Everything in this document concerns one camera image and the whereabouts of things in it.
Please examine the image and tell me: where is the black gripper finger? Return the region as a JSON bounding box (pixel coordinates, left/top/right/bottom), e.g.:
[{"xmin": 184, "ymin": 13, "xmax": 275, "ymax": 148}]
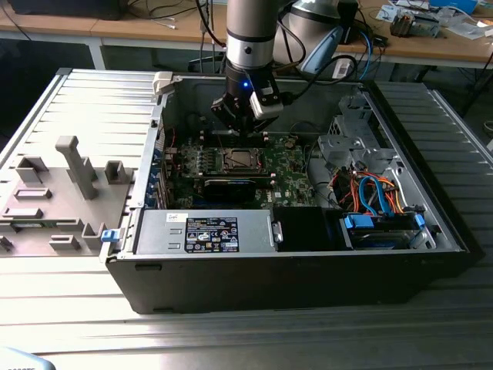
[
  {"xmin": 250, "ymin": 114, "xmax": 279, "ymax": 135},
  {"xmin": 210, "ymin": 96, "xmax": 253, "ymax": 135}
]

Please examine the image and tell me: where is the CPU socket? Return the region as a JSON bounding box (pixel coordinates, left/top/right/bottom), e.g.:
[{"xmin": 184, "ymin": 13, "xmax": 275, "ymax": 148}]
[{"xmin": 223, "ymin": 146, "xmax": 267, "ymax": 173}]

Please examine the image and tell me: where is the CPU cooler with fan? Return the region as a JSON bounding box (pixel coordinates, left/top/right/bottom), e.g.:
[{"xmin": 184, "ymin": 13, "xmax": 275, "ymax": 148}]
[{"xmin": 389, "ymin": 9, "xmax": 441, "ymax": 39}]

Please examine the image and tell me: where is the green motherboard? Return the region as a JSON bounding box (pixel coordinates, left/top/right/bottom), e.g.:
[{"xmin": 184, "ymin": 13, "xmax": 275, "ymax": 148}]
[{"xmin": 163, "ymin": 133, "xmax": 321, "ymax": 211}]

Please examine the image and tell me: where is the beige case latch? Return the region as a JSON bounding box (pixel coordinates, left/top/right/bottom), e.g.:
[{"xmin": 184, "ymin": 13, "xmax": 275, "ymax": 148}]
[{"xmin": 153, "ymin": 72, "xmax": 183, "ymax": 96}]

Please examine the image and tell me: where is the metal drive cage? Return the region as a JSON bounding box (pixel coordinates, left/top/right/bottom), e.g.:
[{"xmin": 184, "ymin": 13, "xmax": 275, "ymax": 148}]
[{"xmin": 317, "ymin": 94, "xmax": 402, "ymax": 175}]

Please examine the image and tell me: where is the graphics card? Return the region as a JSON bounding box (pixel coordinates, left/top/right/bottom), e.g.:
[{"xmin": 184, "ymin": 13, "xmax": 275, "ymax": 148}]
[{"xmin": 202, "ymin": 178, "xmax": 258, "ymax": 202}]

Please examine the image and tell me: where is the small white box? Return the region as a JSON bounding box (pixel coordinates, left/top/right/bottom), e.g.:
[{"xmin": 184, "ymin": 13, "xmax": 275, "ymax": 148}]
[{"xmin": 331, "ymin": 59, "xmax": 350, "ymax": 81}]

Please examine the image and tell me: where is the pale blue teach pendant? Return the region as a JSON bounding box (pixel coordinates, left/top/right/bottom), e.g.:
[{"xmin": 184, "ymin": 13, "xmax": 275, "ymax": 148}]
[{"xmin": 300, "ymin": 23, "xmax": 344, "ymax": 74}]

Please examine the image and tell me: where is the grey power supply unit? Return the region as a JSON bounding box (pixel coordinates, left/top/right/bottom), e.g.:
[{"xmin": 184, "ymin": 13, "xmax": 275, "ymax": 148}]
[{"xmin": 132, "ymin": 209, "xmax": 277, "ymax": 256}]

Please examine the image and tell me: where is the black PC case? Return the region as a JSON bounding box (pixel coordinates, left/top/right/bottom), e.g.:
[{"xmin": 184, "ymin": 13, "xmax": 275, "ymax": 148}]
[{"xmin": 99, "ymin": 71, "xmax": 485, "ymax": 315}]

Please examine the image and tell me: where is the hard disk in blue carrier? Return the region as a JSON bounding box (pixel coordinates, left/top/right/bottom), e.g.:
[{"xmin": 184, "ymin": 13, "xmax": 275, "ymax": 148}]
[{"xmin": 338, "ymin": 213, "xmax": 428, "ymax": 252}]

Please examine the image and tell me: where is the black flat device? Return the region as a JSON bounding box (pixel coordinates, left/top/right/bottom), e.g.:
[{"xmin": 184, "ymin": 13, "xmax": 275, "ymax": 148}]
[{"xmin": 7, "ymin": 0, "xmax": 126, "ymax": 21}]

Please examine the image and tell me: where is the grey parts rack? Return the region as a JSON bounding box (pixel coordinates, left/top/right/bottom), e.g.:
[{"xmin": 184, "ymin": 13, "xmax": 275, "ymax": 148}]
[{"xmin": 0, "ymin": 134, "xmax": 136, "ymax": 258}]

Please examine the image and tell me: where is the clear plastic bag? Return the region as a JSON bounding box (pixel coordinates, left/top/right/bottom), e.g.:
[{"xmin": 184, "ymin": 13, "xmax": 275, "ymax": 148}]
[{"xmin": 446, "ymin": 21, "xmax": 493, "ymax": 40}]

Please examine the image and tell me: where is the blue box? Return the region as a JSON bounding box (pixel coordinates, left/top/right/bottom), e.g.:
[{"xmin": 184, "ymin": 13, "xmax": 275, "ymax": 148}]
[{"xmin": 429, "ymin": 0, "xmax": 478, "ymax": 12}]

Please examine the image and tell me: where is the pale rounded object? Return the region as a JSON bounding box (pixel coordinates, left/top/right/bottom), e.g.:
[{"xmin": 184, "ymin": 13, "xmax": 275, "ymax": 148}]
[{"xmin": 0, "ymin": 345, "xmax": 53, "ymax": 370}]

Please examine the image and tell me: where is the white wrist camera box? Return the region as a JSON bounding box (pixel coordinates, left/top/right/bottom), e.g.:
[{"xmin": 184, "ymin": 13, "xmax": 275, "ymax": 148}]
[{"xmin": 249, "ymin": 76, "xmax": 284, "ymax": 120}]

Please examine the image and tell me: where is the thin black wire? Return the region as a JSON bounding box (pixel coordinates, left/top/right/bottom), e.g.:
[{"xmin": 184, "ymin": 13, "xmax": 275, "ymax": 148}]
[{"xmin": 290, "ymin": 121, "xmax": 323, "ymax": 136}]

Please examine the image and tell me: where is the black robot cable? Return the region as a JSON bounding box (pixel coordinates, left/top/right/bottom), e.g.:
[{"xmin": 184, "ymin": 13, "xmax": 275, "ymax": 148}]
[{"xmin": 275, "ymin": 15, "xmax": 361, "ymax": 105}]

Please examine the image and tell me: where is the blue flat data wire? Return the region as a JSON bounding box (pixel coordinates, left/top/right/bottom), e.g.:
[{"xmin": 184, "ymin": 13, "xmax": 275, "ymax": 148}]
[
  {"xmin": 357, "ymin": 175, "xmax": 377, "ymax": 216},
  {"xmin": 365, "ymin": 173, "xmax": 391, "ymax": 217}
]

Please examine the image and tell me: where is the orange power wire bundle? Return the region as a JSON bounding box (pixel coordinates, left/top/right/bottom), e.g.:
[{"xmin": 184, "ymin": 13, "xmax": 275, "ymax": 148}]
[{"xmin": 330, "ymin": 172, "xmax": 407, "ymax": 215}]

